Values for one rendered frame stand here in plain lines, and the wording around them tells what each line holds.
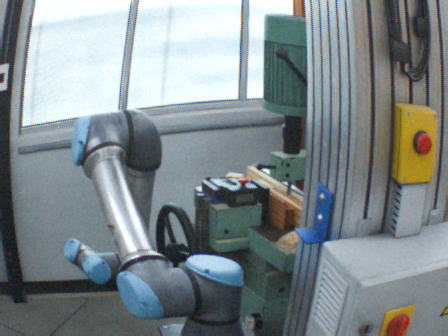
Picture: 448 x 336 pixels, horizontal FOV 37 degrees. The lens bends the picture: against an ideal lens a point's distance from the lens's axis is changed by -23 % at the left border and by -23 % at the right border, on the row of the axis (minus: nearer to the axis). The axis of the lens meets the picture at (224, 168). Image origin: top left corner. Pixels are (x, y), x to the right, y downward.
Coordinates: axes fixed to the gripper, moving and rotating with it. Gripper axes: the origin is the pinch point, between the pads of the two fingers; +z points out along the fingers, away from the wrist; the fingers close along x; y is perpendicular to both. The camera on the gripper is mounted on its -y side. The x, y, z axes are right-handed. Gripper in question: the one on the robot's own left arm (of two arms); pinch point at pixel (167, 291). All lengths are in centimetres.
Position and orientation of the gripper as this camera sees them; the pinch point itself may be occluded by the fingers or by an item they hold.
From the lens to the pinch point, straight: 227.9
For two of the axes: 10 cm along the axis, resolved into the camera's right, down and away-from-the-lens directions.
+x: 4.2, 2.7, -8.7
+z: 7.6, 4.1, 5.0
